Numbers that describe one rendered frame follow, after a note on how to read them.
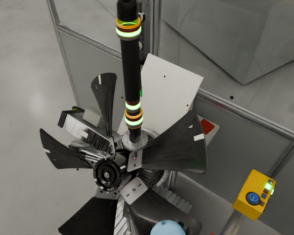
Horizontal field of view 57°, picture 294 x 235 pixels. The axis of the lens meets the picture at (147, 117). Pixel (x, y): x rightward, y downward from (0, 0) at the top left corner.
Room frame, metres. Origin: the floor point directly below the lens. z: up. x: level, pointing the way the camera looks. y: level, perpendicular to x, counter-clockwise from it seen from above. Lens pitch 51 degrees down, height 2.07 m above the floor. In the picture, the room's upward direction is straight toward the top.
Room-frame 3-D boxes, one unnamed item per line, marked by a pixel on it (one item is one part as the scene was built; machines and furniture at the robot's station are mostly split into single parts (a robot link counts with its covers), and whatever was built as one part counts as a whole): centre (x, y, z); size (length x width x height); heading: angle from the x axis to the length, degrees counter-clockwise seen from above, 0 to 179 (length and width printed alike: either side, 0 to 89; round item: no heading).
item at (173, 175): (0.94, -0.19, 0.41); 0.04 x 0.04 x 0.83; 54
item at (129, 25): (0.43, 0.03, 1.80); 0.04 x 0.04 x 0.03
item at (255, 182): (0.46, -0.43, 1.02); 0.16 x 0.10 x 0.11; 144
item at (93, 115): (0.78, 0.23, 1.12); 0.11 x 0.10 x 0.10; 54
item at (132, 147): (0.44, 0.03, 1.50); 0.09 x 0.07 x 0.10; 179
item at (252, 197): (0.42, -0.41, 1.08); 0.04 x 0.04 x 0.02
